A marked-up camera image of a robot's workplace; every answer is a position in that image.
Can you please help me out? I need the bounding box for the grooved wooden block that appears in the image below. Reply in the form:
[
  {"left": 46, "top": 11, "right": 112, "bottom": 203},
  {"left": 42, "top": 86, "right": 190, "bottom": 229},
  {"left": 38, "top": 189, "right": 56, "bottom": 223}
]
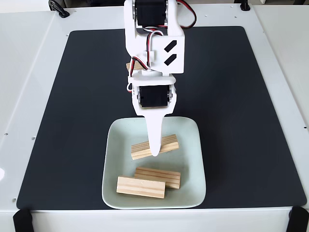
[
  {"left": 134, "top": 167, "right": 182, "bottom": 190},
  {"left": 116, "top": 176, "right": 167, "bottom": 200},
  {"left": 130, "top": 133, "right": 180, "bottom": 161},
  {"left": 126, "top": 61, "right": 143, "bottom": 73}
]

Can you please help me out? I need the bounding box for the pale green square plate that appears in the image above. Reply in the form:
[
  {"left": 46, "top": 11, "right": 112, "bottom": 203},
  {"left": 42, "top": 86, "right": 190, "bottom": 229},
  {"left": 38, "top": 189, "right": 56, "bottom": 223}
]
[{"left": 101, "top": 116, "right": 207, "bottom": 210}]

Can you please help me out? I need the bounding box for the black table mat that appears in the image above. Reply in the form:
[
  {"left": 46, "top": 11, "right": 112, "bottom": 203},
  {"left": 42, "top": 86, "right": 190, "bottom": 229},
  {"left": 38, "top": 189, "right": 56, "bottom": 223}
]
[{"left": 15, "top": 26, "right": 307, "bottom": 210}]

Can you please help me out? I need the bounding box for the black clamp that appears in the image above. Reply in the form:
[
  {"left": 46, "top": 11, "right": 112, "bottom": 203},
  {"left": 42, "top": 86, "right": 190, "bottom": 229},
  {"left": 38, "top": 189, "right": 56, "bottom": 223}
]
[
  {"left": 48, "top": 0, "right": 70, "bottom": 19},
  {"left": 239, "top": 0, "right": 251, "bottom": 12}
]

